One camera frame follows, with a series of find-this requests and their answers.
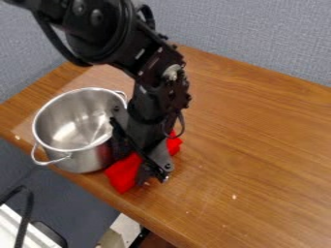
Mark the white table bracket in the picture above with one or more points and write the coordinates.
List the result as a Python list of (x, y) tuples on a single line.
[(124, 234)]

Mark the metal pot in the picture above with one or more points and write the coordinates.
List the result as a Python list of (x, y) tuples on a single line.
[(72, 131)]

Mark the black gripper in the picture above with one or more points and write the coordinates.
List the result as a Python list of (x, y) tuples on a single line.
[(143, 125)]

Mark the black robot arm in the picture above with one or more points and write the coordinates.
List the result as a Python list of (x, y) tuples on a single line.
[(111, 32)]

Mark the red block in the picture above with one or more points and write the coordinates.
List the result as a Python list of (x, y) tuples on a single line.
[(121, 172)]

